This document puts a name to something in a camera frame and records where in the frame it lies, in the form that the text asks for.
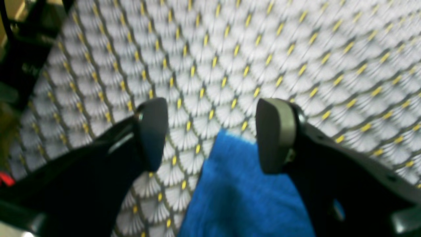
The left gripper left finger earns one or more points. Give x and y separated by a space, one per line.
80 193

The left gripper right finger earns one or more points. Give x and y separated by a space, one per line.
346 193

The blue long-sleeve T-shirt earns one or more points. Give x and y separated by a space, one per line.
233 198

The fan-patterned table cloth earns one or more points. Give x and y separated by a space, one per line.
353 66

